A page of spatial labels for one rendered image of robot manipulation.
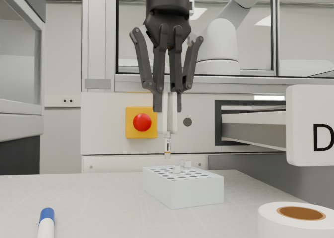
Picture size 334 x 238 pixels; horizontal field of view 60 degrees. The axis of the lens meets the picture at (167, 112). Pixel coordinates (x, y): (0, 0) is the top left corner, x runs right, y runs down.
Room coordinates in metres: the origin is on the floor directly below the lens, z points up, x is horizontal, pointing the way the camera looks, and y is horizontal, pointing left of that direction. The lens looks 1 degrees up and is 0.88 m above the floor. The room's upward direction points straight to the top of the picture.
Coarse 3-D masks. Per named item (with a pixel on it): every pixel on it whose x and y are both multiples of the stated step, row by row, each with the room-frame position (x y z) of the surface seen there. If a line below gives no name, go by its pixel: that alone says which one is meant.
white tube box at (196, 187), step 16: (144, 176) 0.49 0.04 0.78; (160, 176) 0.43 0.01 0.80; (176, 176) 0.44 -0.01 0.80; (192, 176) 0.45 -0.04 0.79; (208, 176) 0.44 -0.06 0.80; (160, 192) 0.43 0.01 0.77; (176, 192) 0.39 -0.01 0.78; (192, 192) 0.40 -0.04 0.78; (208, 192) 0.41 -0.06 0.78; (176, 208) 0.39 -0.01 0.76
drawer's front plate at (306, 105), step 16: (288, 96) 0.40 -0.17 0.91; (304, 96) 0.39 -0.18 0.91; (320, 96) 0.39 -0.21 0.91; (288, 112) 0.40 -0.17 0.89; (304, 112) 0.39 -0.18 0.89; (320, 112) 0.39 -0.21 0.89; (288, 128) 0.40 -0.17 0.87; (304, 128) 0.39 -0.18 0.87; (320, 128) 0.39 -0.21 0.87; (288, 144) 0.40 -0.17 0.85; (304, 144) 0.39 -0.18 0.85; (320, 144) 0.39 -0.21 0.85; (288, 160) 0.40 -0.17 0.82; (304, 160) 0.39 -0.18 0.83; (320, 160) 0.39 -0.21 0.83
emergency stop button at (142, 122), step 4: (136, 116) 0.62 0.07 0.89; (140, 116) 0.62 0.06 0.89; (144, 116) 0.62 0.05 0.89; (148, 116) 0.63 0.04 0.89; (136, 120) 0.62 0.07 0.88; (140, 120) 0.62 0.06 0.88; (144, 120) 0.62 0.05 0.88; (148, 120) 0.62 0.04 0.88; (136, 124) 0.62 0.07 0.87; (140, 124) 0.62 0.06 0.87; (144, 124) 0.62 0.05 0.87; (148, 124) 0.62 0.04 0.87; (136, 128) 0.62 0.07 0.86; (140, 128) 0.62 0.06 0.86; (144, 128) 0.62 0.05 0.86; (148, 128) 0.63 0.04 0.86
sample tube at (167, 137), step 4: (168, 132) 0.48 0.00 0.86; (164, 136) 0.48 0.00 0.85; (168, 136) 0.48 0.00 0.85; (164, 140) 0.49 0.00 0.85; (168, 140) 0.48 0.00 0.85; (164, 144) 0.49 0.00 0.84; (168, 144) 0.48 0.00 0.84; (164, 148) 0.49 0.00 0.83; (168, 148) 0.48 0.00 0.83; (168, 152) 0.48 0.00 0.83; (168, 156) 0.48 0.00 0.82
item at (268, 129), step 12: (228, 120) 0.68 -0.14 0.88; (240, 120) 0.61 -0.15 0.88; (252, 120) 0.55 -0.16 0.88; (264, 120) 0.50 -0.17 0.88; (276, 120) 0.46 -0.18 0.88; (228, 132) 0.68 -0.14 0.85; (240, 132) 0.61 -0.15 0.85; (252, 132) 0.55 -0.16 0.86; (264, 132) 0.50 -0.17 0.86; (276, 132) 0.46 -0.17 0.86; (252, 144) 0.55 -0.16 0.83; (264, 144) 0.51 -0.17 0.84; (276, 144) 0.46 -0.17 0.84
